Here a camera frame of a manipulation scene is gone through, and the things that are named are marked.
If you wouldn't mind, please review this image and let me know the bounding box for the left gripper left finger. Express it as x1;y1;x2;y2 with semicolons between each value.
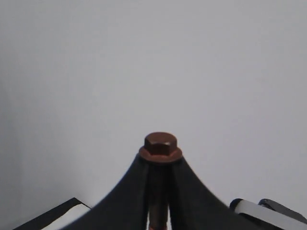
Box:
62;154;151;230

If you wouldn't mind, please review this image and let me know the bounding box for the rusty brown hex flange bolt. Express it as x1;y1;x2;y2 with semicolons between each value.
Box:
138;131;183;230

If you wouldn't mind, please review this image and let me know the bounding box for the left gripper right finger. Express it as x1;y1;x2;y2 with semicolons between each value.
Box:
167;155;266;230

